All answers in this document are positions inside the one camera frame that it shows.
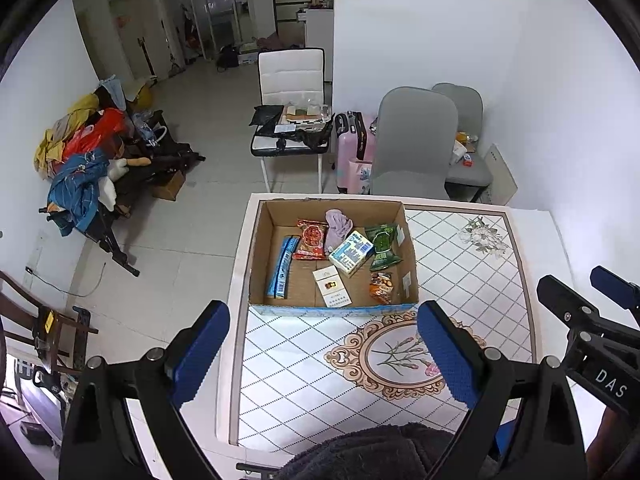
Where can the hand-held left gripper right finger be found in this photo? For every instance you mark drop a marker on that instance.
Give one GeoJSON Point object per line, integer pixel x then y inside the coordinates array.
{"type": "Point", "coordinates": [447, 355]}

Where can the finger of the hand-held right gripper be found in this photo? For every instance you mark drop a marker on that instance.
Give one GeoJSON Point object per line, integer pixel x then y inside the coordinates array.
{"type": "Point", "coordinates": [565, 302]}
{"type": "Point", "coordinates": [617, 285]}

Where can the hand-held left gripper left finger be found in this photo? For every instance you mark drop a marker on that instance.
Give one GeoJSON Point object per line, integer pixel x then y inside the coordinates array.
{"type": "Point", "coordinates": [200, 355]}

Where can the small orange snack packet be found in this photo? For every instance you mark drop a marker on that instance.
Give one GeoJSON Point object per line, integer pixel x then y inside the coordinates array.
{"type": "Point", "coordinates": [381, 287]}

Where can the long blue packet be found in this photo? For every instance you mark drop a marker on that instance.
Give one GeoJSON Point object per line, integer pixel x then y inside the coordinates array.
{"type": "Point", "coordinates": [284, 267]}

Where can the green snack packet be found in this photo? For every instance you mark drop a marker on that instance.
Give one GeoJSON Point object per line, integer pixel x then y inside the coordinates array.
{"type": "Point", "coordinates": [384, 242]}

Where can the white cigarette pack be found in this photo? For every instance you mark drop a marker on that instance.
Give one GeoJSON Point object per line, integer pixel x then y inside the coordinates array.
{"type": "Point", "coordinates": [332, 287]}

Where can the blue and yellow tissue pack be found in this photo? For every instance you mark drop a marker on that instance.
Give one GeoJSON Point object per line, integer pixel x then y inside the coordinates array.
{"type": "Point", "coordinates": [352, 254]}

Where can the red snack packet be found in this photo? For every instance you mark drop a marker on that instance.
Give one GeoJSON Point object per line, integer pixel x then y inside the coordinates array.
{"type": "Point", "coordinates": [311, 240]}

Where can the purple sock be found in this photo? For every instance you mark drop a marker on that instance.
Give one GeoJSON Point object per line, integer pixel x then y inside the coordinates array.
{"type": "Point", "coordinates": [339, 225]}

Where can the person's right forearm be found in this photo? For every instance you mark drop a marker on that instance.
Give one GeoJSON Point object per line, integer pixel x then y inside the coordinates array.
{"type": "Point", "coordinates": [607, 445]}

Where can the floral printed table mat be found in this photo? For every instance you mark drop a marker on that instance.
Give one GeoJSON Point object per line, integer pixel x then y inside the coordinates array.
{"type": "Point", "coordinates": [300, 375]}

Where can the dark fleece clothing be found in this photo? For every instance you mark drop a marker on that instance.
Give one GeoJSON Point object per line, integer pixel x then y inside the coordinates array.
{"type": "Point", "coordinates": [390, 452]}

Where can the beige board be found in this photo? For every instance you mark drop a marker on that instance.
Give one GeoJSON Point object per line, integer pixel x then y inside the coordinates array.
{"type": "Point", "coordinates": [500, 172]}

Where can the dark wooden chair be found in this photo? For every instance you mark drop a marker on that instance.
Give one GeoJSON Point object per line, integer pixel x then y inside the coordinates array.
{"type": "Point", "coordinates": [55, 330]}

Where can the small red box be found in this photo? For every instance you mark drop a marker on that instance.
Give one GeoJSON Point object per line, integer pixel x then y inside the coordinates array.
{"type": "Point", "coordinates": [468, 161]}

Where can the small brown cardboard box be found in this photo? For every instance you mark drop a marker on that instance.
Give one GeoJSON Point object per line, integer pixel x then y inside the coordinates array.
{"type": "Point", "coordinates": [169, 186]}

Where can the white plastic bag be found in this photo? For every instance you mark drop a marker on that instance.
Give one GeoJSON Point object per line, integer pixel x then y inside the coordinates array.
{"type": "Point", "coordinates": [458, 151]}

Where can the orange drink bottle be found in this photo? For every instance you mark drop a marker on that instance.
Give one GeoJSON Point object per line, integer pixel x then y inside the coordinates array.
{"type": "Point", "coordinates": [465, 137]}

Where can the clothes pile on rack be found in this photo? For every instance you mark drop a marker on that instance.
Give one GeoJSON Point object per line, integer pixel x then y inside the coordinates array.
{"type": "Point", "coordinates": [160, 162]}

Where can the pink paper bag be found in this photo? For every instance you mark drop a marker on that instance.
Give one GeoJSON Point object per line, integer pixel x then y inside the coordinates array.
{"type": "Point", "coordinates": [360, 177]}

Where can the white plush toy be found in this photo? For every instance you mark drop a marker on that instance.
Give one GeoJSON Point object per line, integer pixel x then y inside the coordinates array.
{"type": "Point", "coordinates": [116, 170]}

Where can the blue patterned cloth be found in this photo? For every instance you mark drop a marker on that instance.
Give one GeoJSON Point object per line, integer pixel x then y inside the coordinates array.
{"type": "Point", "coordinates": [77, 185]}

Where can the grey shell chair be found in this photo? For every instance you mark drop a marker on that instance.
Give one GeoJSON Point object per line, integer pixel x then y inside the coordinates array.
{"type": "Point", "coordinates": [417, 130]}
{"type": "Point", "coordinates": [467, 105]}

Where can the pink suitcase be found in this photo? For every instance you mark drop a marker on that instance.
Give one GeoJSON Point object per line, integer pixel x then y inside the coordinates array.
{"type": "Point", "coordinates": [350, 142]}

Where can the black bag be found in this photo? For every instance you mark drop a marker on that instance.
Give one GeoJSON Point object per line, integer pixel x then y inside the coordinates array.
{"type": "Point", "coordinates": [312, 137]}

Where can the red plastic bag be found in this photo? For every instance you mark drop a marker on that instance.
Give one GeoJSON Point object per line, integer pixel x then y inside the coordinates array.
{"type": "Point", "coordinates": [95, 132]}

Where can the yellow cloth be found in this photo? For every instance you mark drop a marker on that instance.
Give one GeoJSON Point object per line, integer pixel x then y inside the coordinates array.
{"type": "Point", "coordinates": [50, 152]}

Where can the pile of papers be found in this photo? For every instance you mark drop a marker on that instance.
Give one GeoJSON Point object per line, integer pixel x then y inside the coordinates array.
{"type": "Point", "coordinates": [305, 114]}

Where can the light blue cloth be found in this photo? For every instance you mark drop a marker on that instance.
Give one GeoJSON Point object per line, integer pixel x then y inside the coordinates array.
{"type": "Point", "coordinates": [114, 91]}

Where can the white padded chair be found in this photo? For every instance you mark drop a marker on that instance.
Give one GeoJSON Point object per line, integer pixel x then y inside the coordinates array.
{"type": "Point", "coordinates": [291, 72]}

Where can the black backpack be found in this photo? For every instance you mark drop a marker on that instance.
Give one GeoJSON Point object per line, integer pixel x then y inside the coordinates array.
{"type": "Point", "coordinates": [228, 57]}

